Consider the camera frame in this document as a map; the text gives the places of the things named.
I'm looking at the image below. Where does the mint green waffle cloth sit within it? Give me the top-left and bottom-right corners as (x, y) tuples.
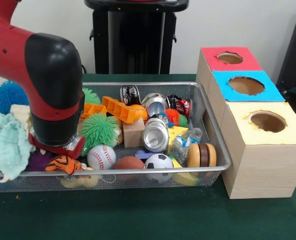
(0, 111), (38, 181)

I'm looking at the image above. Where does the blue spiky ball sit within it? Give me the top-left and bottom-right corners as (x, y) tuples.
(0, 79), (30, 115)

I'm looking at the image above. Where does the wooden yo-yo toy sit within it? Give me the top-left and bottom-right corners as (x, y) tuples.
(187, 143), (218, 168)

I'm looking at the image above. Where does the clear mesh bin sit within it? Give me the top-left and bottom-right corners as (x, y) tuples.
(0, 81), (233, 193)

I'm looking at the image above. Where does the orange tiger plush toy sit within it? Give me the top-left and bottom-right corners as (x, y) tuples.
(44, 154), (88, 176)

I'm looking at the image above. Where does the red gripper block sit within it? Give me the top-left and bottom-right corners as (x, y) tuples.
(28, 132), (87, 160)

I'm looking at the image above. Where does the dark green table cloth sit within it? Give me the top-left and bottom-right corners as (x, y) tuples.
(0, 73), (296, 240)

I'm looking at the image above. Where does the wooden box with three holes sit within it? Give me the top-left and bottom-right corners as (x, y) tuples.
(195, 46), (296, 200)

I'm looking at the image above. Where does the cream waffle cloth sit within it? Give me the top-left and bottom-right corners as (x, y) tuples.
(10, 103), (34, 133)

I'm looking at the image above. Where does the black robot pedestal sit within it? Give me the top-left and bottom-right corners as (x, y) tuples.
(84, 0), (190, 75)

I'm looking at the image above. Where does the black cable loop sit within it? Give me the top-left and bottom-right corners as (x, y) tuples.
(80, 64), (95, 75)

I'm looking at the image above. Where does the white baseball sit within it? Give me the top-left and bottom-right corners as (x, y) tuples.
(87, 144), (117, 171)

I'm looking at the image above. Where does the green fuzzy googly-eyed toy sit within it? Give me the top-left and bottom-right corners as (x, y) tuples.
(80, 113), (121, 157)

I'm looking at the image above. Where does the small soccer ball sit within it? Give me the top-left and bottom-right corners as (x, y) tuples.
(144, 153), (174, 183)

